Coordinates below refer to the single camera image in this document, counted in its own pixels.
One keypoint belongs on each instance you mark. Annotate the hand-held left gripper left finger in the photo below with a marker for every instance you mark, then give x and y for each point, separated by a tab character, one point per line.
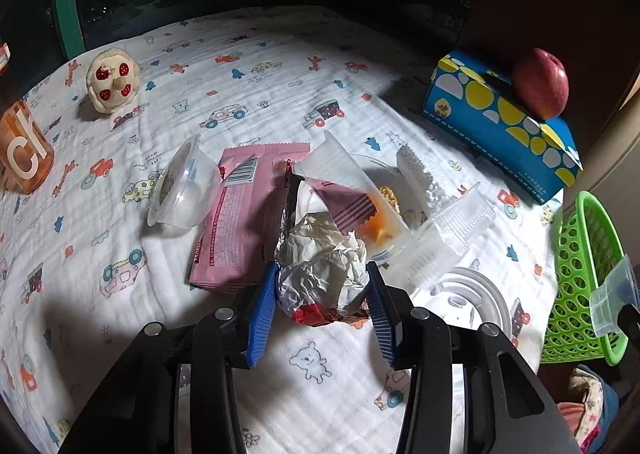
260	319

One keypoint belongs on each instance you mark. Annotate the blue spotted tissue box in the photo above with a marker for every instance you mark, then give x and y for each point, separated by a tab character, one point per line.
480	103

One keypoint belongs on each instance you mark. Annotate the brown cardboard box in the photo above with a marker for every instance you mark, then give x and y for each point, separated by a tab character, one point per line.
575	8

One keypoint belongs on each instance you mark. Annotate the beige cushioned furniture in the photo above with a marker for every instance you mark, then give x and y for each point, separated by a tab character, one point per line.
610	158

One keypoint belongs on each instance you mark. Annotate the clear rectangular plastic tray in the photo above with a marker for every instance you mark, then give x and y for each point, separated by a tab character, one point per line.
445	239

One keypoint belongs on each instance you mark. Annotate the red apple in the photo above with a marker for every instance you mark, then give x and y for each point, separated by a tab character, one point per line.
542	83

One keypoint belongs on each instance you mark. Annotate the clear plastic cup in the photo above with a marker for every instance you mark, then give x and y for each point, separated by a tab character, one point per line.
185	194

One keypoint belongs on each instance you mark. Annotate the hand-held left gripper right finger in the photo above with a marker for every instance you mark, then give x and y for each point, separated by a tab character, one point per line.
382	319

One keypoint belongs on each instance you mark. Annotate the orange plastic bottle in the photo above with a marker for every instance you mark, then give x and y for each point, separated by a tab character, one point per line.
25	143

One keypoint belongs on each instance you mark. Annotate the white foam bead sheet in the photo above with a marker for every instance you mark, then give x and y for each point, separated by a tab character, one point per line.
417	173

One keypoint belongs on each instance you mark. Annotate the clear plastic bag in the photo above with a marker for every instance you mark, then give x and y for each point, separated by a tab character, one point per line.
340	168

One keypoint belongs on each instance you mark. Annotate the clear round plastic lid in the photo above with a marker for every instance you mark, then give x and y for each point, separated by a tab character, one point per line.
465	299

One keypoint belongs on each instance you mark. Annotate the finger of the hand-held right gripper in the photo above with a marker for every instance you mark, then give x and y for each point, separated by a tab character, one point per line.
632	329

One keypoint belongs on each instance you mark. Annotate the silver foil wrapper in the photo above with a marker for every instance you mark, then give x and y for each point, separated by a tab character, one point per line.
320	264

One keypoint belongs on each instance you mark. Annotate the cream strawberry plush toy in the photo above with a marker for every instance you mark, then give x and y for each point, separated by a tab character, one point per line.
112	81

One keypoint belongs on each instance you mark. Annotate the white printed blanket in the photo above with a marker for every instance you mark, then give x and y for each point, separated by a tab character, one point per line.
150	284

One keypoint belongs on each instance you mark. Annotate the floral patterned cloth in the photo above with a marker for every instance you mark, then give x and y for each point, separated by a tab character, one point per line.
587	394

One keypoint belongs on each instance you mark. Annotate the pink snack packet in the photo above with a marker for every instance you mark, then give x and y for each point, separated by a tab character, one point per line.
235	214

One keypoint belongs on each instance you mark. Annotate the small clear plastic piece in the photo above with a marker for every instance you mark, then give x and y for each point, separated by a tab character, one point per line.
607	304

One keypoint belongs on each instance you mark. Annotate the green plastic basket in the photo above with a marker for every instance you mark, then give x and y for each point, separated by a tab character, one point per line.
575	284

